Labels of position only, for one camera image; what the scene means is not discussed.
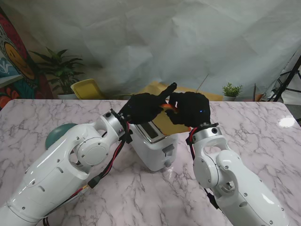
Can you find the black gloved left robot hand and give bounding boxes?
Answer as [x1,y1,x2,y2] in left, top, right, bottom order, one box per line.
[119,82,177,125]

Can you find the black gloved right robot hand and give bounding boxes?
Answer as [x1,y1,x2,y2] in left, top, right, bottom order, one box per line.
[166,91,210,128]

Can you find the yellow toast slice orange crust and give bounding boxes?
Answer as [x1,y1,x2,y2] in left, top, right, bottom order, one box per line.
[152,103,192,137]

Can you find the white two-slot toaster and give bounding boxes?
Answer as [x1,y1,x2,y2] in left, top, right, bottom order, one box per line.
[129,120,179,172]

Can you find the silver open laptop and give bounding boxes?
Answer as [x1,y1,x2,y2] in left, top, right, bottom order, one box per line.
[196,73,209,94]

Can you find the small green potted plant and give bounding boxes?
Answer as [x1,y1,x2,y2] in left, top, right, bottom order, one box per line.
[222,82,243,102]

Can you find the yellow plastic chair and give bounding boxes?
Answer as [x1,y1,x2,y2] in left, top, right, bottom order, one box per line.
[70,79,107,100]

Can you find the white crumpled backdrop sheet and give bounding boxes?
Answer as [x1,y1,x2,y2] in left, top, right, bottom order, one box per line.
[0,0,301,102]

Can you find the large green potted plant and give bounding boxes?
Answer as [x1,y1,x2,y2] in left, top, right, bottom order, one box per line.
[29,47,85,100]

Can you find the teal round plate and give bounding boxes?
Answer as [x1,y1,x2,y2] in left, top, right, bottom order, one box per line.
[45,123,78,150]

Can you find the black tripod stand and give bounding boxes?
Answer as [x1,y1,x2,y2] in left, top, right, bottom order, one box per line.
[267,50,301,103]

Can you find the colourful mural panel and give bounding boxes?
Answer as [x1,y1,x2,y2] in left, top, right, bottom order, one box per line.
[0,7,51,110]

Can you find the red black right arm cable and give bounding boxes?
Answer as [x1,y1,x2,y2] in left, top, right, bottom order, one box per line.
[187,127,224,212]

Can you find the red black arm cable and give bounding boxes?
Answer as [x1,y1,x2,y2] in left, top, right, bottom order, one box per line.
[42,121,133,226]
[187,127,224,212]

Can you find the red black left arm cable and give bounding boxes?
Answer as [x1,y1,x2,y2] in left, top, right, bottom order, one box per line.
[42,121,133,226]

